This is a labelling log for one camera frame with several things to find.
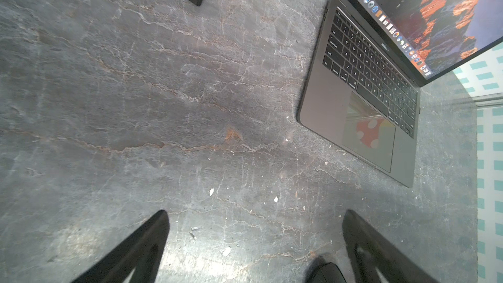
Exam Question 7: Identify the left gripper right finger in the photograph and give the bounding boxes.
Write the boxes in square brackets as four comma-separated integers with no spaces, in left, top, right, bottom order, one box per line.
[343,210,437,282]

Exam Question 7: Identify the grey laptop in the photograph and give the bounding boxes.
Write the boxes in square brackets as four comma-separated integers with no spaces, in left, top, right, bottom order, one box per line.
[297,0,502,187]

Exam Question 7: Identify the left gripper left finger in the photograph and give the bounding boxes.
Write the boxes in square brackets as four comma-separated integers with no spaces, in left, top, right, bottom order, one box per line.
[74,210,170,282]

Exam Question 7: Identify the black wireless mouse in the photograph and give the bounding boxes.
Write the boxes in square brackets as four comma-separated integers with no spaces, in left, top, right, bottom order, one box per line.
[306,263,347,283]

